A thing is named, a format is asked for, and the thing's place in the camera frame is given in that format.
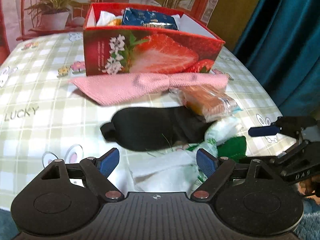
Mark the white green patterned cloth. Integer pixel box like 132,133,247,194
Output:
129,116,247,193

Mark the bread snack package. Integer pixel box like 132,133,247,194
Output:
169,85,241,122

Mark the black sleep mask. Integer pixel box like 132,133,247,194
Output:
100,106,213,152

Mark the pink knitted cloth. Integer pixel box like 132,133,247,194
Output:
68,73,228,106

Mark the orange floral quilted cloth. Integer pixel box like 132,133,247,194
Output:
107,17,122,26

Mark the blue snack bag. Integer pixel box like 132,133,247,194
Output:
122,8,178,30

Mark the white zippered pillow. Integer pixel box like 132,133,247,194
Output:
96,11,214,38

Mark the person's right hand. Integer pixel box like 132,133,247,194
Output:
298,175,320,198

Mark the blue fuzzy rug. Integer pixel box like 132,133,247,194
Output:
1,198,319,240

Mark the green checked bunny tablecloth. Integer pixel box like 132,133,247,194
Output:
1,33,295,210

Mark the teal blue curtain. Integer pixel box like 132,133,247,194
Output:
233,0,319,116

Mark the red strawberry cardboard box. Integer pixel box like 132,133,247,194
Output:
83,3,225,76

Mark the olive yellow wall panel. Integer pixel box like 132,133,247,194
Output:
208,0,259,51

